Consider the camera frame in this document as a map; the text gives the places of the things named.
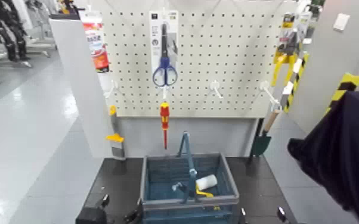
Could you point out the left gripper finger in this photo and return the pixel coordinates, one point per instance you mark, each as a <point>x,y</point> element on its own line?
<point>92,215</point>
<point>134,216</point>

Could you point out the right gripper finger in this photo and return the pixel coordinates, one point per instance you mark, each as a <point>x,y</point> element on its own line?
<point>242,215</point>
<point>282,215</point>

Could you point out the red yellow screwdriver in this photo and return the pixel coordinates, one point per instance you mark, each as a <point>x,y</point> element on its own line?
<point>164,112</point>

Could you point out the white side partition panel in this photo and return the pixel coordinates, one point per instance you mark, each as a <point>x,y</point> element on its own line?
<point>79,94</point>

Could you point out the white peg hook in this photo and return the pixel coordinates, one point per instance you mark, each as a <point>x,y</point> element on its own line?
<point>215,87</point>
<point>110,89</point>
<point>268,93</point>
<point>165,93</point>

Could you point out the yellow black striped corner guard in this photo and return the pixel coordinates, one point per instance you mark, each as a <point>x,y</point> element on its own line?
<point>347,82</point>

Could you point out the blue scissors on card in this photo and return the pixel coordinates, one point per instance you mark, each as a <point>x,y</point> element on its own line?
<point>164,64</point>

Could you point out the red white product package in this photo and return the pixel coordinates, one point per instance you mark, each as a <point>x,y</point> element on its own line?
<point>99,53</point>

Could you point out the cream perforated pegboard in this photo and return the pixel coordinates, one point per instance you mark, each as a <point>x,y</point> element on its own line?
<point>229,47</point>

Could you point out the grey metal stand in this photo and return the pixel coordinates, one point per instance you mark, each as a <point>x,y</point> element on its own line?
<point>43,43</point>

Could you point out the black humanoid robot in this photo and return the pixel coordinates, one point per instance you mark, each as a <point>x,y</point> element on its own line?
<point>13,40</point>

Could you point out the white blister package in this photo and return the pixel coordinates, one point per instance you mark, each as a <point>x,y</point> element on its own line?
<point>305,25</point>

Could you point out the yellow black machine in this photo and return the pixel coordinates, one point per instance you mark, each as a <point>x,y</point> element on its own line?
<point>66,7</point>

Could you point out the yellow black striped post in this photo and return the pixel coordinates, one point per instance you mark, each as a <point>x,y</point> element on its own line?
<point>296,79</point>

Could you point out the white wall plate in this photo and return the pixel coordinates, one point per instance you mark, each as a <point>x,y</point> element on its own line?
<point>341,22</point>

